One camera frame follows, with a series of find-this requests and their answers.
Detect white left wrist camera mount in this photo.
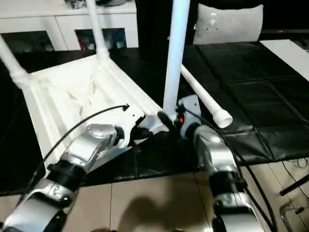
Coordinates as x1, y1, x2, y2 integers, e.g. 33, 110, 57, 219
115, 110, 147, 149

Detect black tall furniture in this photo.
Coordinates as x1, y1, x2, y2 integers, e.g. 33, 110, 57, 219
136, 0, 309, 49

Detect dark crumpled cloth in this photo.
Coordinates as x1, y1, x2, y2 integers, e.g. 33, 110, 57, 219
64, 0, 86, 9

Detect black work mat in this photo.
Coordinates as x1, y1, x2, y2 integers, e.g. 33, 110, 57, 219
0, 41, 309, 196

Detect black work table leg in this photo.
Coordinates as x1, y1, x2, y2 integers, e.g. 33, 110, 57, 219
279, 174, 309, 196

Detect grey metal stand frame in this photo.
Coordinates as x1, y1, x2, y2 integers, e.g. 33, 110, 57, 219
279, 200, 306, 232

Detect white flat sheet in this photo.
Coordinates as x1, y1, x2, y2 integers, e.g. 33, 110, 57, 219
259, 39, 309, 82

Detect white plastic table leg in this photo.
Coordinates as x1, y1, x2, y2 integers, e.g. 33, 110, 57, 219
85, 0, 111, 64
180, 65, 234, 129
163, 0, 191, 119
0, 33, 33, 88

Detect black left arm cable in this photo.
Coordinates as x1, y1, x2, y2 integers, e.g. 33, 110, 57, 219
16, 103, 130, 206

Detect white glass-door cabinet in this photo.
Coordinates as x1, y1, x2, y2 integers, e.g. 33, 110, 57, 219
0, 0, 140, 53

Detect white plastic table top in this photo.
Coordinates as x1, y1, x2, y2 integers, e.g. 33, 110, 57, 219
22, 52, 171, 175

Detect thin black floor cables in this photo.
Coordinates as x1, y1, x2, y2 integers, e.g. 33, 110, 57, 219
281, 158, 309, 194

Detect grey printed cushion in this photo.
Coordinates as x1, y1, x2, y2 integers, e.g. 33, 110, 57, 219
193, 3, 265, 45

